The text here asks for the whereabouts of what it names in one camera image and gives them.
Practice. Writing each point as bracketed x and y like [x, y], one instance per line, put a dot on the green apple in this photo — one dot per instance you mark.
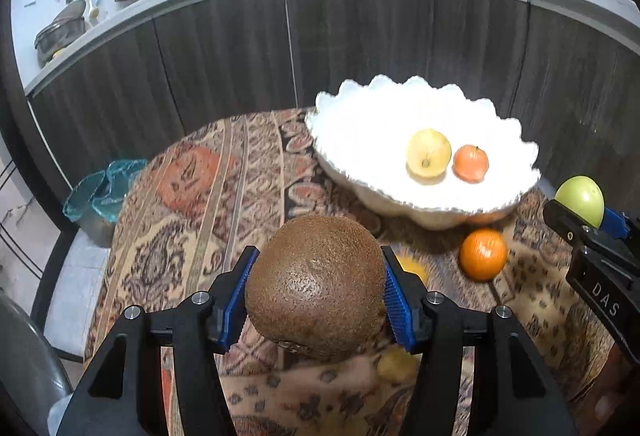
[580, 198]

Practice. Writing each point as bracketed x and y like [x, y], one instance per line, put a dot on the yellow lemon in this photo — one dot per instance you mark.
[427, 150]

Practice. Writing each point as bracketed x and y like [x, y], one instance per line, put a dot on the dark wood kitchen cabinet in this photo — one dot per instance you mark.
[225, 55]

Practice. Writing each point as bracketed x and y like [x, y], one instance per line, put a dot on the brown kiwi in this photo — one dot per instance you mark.
[315, 286]

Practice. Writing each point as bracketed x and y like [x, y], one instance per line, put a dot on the small yellowish fruit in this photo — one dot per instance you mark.
[397, 366]

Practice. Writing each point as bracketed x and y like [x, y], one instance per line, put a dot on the hanging dish brush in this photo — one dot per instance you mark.
[91, 8]

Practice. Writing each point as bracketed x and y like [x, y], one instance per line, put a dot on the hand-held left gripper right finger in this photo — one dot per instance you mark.
[400, 311]

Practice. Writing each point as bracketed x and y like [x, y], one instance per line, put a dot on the patterned tablecloth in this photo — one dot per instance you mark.
[240, 196]

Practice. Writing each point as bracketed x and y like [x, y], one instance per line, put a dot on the orange tangerine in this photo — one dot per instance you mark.
[483, 254]

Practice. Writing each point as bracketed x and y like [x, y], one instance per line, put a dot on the white scalloped bowl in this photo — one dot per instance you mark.
[380, 130]

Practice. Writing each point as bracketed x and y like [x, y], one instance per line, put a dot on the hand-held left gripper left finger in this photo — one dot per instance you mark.
[235, 303]

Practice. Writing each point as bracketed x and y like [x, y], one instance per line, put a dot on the person's right hand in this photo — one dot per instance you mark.
[612, 411]

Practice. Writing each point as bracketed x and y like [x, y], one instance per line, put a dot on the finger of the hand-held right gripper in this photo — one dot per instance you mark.
[567, 226]
[620, 223]

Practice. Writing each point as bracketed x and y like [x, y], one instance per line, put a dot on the grey chair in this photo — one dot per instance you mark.
[25, 366]

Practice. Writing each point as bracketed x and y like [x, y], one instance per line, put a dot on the small tangerine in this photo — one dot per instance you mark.
[471, 163]

